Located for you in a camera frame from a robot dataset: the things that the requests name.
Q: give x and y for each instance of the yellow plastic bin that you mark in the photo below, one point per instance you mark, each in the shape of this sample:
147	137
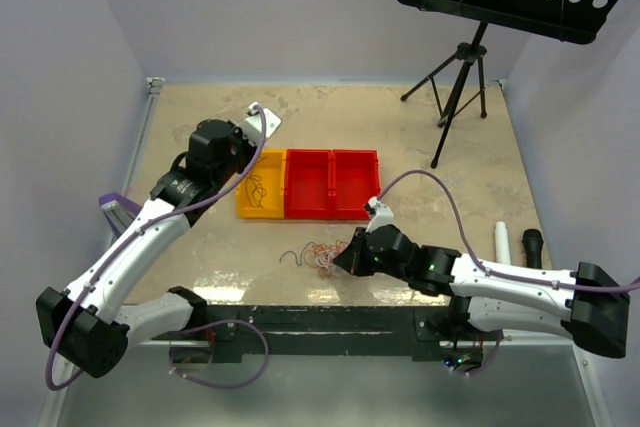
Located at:
260	195

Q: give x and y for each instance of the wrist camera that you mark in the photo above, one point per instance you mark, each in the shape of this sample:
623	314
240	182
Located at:
260	122
379	213

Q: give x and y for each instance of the black cylinder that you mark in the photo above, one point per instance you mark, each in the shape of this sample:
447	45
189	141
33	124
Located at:
532	242

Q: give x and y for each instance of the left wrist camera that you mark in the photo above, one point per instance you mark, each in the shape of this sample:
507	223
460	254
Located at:
260	122

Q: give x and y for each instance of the white cylinder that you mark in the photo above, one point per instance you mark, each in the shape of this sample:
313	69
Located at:
502	243

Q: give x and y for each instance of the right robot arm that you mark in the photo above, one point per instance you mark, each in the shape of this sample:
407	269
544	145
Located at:
584	305

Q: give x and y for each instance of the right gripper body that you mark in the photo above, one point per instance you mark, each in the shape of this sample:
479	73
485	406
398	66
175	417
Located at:
368	264

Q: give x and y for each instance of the right red plastic bin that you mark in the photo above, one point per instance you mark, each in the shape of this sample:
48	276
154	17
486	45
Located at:
356	178

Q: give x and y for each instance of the purple box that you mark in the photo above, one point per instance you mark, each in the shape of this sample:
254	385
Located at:
119	211

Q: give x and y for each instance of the middle red plastic bin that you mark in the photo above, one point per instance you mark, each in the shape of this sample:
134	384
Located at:
308	189

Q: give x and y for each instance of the red plastic bin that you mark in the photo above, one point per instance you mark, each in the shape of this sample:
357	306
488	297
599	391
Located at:
356	178
308	189

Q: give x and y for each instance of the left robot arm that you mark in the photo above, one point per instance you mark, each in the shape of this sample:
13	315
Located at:
86	326

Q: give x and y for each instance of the aluminium frame rail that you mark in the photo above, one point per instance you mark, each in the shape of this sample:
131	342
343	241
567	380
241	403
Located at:
140	137

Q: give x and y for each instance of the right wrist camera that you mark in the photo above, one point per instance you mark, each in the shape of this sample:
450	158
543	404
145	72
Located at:
379	213

